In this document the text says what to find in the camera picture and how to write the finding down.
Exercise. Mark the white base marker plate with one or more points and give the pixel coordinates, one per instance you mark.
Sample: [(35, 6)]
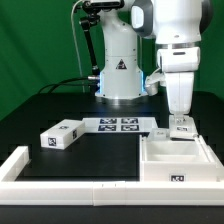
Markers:
[(120, 125)]

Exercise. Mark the white cabinet body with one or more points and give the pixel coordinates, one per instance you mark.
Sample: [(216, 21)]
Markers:
[(179, 161)]

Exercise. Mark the white cabinet door panel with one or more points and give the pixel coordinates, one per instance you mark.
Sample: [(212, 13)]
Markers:
[(185, 130), (159, 134)]

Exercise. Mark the white U-shaped table fence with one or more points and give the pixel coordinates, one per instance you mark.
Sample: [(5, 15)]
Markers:
[(15, 192)]

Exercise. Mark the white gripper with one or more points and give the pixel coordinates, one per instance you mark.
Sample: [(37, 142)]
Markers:
[(179, 66)]

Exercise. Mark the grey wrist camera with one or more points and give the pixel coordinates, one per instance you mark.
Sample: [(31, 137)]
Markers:
[(153, 82)]

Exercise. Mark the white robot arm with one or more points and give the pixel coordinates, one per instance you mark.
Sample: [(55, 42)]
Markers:
[(176, 27)]

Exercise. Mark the white box with markers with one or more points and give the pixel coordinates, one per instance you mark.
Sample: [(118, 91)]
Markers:
[(63, 134)]

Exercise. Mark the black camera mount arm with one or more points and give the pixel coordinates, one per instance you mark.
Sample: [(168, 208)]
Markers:
[(92, 8)]

